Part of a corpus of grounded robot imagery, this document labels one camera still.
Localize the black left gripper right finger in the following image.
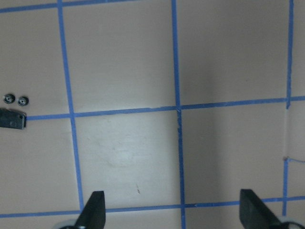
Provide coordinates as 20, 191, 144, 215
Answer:
239, 189, 286, 229

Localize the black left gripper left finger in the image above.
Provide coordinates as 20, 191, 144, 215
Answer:
74, 191, 106, 229

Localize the black rectangular brake pad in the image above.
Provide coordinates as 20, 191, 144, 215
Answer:
0, 108, 27, 130

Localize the small black bearing gear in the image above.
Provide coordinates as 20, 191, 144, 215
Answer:
3, 94, 16, 104

